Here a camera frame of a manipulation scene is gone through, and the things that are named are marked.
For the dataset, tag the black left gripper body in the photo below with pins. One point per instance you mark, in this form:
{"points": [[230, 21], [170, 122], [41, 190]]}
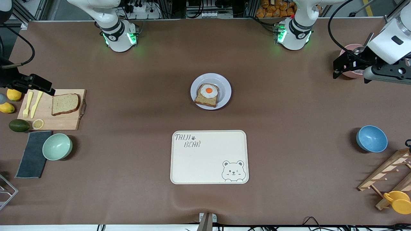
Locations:
{"points": [[365, 59]]}

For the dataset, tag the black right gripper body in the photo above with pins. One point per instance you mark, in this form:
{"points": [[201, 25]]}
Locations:
{"points": [[7, 78]]}

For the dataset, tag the plain bread slice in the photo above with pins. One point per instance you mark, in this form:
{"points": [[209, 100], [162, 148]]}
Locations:
{"points": [[65, 104]]}

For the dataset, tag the pale round plate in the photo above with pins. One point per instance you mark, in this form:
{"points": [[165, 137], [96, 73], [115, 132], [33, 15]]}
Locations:
{"points": [[224, 86]]}

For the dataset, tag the fried egg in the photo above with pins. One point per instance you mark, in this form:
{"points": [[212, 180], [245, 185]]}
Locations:
{"points": [[212, 94]]}

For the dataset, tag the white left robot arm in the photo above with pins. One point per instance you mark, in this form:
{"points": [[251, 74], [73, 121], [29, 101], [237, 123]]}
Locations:
{"points": [[293, 38]]}

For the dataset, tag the pink bowl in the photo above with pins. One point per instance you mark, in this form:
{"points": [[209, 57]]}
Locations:
{"points": [[347, 48]]}

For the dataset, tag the round yellow lemon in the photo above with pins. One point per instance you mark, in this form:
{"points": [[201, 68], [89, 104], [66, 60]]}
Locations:
{"points": [[13, 95]]}

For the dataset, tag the metal ladle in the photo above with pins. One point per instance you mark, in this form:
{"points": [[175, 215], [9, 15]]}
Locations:
{"points": [[369, 40]]}

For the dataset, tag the yellow plastic knife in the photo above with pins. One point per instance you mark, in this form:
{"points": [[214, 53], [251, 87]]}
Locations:
{"points": [[34, 109]]}

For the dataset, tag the yellow plastic fork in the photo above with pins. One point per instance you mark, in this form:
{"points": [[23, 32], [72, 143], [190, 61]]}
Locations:
{"points": [[25, 112]]}

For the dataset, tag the oval yellow lemon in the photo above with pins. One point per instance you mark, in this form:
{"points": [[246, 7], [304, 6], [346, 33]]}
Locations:
{"points": [[7, 108]]}

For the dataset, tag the lemon half slice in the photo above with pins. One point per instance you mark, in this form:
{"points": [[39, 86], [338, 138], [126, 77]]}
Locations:
{"points": [[38, 124]]}

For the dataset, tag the wooden cutting board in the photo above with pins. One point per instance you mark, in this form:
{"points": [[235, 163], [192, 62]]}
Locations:
{"points": [[61, 123]]}

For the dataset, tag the green avocado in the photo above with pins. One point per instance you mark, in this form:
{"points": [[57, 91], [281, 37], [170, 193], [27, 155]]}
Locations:
{"points": [[18, 125]]}

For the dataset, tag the mint green bowl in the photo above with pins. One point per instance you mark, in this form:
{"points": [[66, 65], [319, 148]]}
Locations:
{"points": [[57, 147]]}

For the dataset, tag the dark grey cloth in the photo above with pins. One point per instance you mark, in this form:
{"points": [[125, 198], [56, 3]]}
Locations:
{"points": [[32, 160]]}

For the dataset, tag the blue bowl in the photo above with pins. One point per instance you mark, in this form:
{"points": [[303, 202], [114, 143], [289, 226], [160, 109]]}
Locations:
{"points": [[372, 139]]}

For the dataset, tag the brown table mat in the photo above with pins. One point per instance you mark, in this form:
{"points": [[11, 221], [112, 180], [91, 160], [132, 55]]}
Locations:
{"points": [[128, 96]]}

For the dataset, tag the orange snack bag pile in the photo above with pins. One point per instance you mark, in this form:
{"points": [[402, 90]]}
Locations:
{"points": [[276, 8]]}

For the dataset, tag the wooden drying rack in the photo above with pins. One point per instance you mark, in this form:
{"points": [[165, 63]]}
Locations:
{"points": [[382, 170]]}

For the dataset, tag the yellow cup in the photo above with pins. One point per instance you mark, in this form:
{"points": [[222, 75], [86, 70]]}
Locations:
{"points": [[399, 203]]}

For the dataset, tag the cream bear print tray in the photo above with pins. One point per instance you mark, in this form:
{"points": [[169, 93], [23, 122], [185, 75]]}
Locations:
{"points": [[208, 160]]}

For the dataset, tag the aluminium cell frame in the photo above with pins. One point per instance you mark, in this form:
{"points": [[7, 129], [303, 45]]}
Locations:
{"points": [[30, 11]]}

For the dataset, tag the grey metal bracket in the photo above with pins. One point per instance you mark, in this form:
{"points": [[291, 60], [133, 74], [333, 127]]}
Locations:
{"points": [[205, 224]]}

